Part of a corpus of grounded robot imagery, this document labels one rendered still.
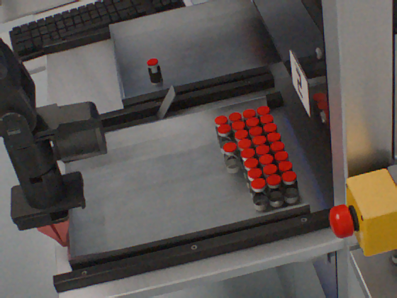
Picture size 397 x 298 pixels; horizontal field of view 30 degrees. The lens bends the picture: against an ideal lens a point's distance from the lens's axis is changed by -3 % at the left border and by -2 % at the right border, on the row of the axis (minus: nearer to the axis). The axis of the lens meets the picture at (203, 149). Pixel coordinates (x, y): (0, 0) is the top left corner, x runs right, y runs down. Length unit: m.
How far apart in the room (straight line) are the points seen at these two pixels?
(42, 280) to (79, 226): 1.19
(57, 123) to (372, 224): 0.40
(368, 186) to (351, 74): 0.14
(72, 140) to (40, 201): 0.11
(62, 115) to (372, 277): 0.45
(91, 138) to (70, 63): 0.56
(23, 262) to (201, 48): 1.16
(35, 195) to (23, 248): 1.43
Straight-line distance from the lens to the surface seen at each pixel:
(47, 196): 1.01
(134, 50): 1.49
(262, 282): 2.15
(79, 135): 0.96
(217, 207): 1.12
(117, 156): 1.24
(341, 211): 0.91
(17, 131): 0.93
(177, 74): 1.39
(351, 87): 0.87
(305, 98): 1.07
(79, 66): 1.49
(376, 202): 0.89
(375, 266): 1.03
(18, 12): 1.87
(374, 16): 0.83
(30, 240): 2.46
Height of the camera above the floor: 1.67
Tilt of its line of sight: 40 degrees down
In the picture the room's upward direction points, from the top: 11 degrees counter-clockwise
